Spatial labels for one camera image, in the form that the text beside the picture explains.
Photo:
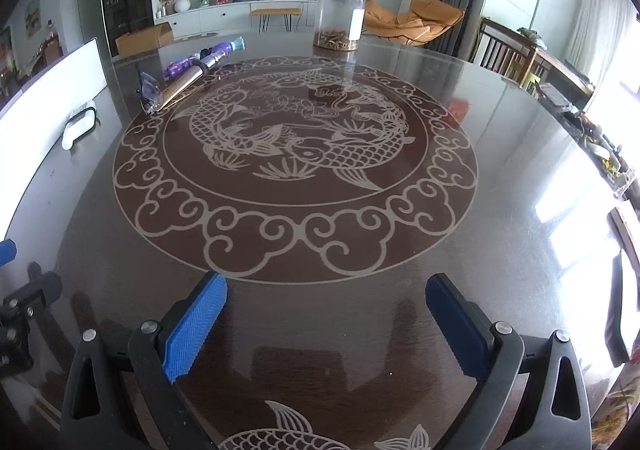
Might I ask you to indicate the white storage box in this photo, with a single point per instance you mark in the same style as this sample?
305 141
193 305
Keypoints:
45 110

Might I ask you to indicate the cluttered wooden side table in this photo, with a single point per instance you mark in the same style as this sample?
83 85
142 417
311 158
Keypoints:
580 105

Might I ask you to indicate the white sheer curtain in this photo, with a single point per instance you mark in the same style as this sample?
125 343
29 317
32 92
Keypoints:
600 25

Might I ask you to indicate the silver metal cylinder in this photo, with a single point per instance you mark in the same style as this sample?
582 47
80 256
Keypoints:
186 80

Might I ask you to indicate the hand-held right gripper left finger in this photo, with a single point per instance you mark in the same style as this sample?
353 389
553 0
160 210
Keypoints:
192 330

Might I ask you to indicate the clear plastic jar black lid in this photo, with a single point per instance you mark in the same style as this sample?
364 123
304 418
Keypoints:
339 17

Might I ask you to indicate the orange lounge chair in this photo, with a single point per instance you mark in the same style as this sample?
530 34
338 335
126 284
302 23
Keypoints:
412 20

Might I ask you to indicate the orange bench with metal legs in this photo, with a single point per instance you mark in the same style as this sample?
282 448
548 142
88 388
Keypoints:
276 16

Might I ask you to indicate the wooden dining chair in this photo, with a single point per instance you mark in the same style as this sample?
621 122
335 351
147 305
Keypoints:
505 55

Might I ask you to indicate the brown cardboard box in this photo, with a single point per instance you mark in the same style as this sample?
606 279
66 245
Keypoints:
145 40

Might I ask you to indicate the white tv cabinet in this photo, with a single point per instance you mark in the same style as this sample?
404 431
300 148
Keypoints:
235 15

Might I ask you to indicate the purple and teal toy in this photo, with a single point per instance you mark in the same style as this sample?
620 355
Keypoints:
205 57

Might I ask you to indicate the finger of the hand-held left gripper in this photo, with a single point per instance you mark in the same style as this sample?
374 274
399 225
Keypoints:
5 252
32 292

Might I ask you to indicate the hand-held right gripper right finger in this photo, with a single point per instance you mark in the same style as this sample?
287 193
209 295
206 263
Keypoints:
457 327

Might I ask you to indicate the framed wall picture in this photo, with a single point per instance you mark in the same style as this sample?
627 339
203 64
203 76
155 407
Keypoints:
32 16

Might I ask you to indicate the white round vase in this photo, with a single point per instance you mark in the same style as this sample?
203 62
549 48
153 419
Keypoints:
182 5

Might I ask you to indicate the clear plastic bag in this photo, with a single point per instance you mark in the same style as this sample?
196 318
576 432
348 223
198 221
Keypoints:
150 91

